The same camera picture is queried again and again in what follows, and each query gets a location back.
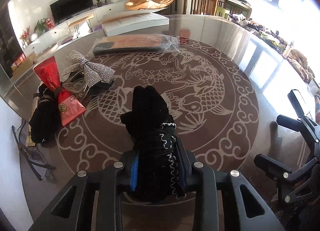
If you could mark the wooden dining chair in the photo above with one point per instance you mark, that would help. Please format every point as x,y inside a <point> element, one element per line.
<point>200,7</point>

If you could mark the white tv cabinet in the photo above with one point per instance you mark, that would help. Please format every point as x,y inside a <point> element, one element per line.
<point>91,18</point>

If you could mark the small potted plant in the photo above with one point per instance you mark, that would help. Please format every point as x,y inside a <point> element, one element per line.
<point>99,3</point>

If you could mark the rhinestone silver bow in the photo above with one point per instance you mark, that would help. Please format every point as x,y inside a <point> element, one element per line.
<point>93,72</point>

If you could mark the dark glass display cabinet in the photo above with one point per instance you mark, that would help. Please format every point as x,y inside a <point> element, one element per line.
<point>12,55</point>

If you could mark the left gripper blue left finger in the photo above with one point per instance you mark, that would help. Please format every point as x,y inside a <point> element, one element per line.
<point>86,199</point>

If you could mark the large white open box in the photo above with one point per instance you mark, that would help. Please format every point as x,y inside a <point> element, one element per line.
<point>13,202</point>

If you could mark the bagged dark clothing package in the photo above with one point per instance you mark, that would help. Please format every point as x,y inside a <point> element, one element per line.
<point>136,43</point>

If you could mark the black flat television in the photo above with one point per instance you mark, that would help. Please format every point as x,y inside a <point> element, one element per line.
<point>64,9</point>

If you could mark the rimless eyeglasses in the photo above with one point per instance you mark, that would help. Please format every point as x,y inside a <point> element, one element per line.
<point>35,160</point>

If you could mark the flat white box with lid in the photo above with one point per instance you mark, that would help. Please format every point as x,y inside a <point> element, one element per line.
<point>128,21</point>

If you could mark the black velvet pouch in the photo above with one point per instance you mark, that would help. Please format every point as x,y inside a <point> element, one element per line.
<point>46,118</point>

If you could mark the red snack packet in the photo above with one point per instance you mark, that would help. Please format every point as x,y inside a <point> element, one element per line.
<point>69,106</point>

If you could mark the orange lounge chair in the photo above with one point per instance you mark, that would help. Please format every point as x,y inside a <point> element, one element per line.
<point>147,4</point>

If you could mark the green potted plant left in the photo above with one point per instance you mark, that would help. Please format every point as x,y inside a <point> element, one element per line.
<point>41,27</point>

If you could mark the clear glass hair clip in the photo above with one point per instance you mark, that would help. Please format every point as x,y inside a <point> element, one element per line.
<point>77,85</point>

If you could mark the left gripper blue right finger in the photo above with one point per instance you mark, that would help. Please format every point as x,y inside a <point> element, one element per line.
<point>242,206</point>

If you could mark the black beaded fabric pouch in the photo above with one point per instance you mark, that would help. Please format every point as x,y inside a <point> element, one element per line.
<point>154,169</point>

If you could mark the red flower vase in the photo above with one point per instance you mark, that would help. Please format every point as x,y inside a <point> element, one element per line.
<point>25,36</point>

